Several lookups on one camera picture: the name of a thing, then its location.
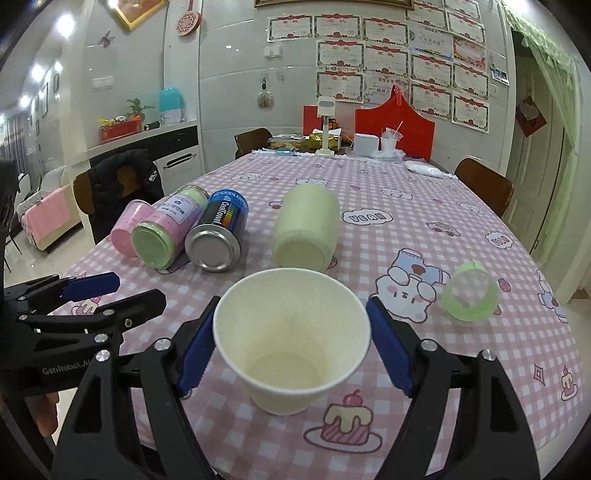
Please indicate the white desk lamp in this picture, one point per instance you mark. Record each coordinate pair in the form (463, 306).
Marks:
(325, 111)

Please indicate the pink green lidded jar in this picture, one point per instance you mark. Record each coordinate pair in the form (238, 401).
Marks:
(159, 238)

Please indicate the white paper cup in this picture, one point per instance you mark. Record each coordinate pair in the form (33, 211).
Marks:
(290, 335)

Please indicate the gold framed red picture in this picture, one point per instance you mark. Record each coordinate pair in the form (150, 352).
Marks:
(133, 13)

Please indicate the pink round wall ornament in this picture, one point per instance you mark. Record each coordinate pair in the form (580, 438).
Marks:
(188, 21)

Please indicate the red paper decoration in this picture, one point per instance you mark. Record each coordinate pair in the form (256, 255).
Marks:
(418, 132)

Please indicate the brown chair far left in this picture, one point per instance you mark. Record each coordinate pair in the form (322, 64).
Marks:
(249, 141)

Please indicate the red planter with plant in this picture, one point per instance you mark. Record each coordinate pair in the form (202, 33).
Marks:
(123, 125)

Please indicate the white black sideboard cabinet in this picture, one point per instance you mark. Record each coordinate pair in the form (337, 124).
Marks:
(174, 149)

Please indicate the green door curtain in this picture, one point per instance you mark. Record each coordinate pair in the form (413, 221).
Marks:
(558, 66)

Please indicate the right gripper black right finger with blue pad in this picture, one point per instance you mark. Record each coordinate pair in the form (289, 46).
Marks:
(491, 438)

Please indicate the pink cloth on sofa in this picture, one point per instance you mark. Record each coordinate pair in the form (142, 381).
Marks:
(46, 216)

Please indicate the pink plastic cup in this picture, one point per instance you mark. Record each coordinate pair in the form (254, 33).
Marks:
(120, 236)

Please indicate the brown chair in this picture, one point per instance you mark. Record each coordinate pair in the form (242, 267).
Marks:
(249, 141)
(492, 188)

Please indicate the brown chair right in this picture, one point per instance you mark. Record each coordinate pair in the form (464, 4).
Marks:
(492, 188)

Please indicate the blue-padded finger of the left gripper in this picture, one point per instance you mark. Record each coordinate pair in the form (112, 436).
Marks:
(83, 288)

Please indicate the pale green rolled towel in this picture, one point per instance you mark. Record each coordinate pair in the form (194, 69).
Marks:
(307, 228)

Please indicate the green tape roll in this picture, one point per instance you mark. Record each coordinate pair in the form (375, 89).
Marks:
(471, 295)

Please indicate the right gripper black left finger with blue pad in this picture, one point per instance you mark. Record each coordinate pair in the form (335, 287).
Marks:
(127, 420)

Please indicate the white tissue box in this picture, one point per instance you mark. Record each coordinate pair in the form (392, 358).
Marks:
(366, 145)

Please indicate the teal white humidifier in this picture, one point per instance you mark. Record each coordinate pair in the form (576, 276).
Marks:
(171, 106)

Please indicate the pink checkered tablecloth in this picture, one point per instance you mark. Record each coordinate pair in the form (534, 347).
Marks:
(392, 221)

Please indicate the clear cup with straw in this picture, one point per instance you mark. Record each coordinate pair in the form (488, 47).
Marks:
(390, 138)

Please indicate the blue black metal can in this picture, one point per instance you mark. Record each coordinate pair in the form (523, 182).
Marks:
(214, 244)

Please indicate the white door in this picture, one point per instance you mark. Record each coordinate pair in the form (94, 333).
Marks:
(536, 154)

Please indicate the black jacket on chair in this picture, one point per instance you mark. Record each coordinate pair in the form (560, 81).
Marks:
(115, 181)

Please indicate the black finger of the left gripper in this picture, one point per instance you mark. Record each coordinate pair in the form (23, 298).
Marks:
(109, 322)

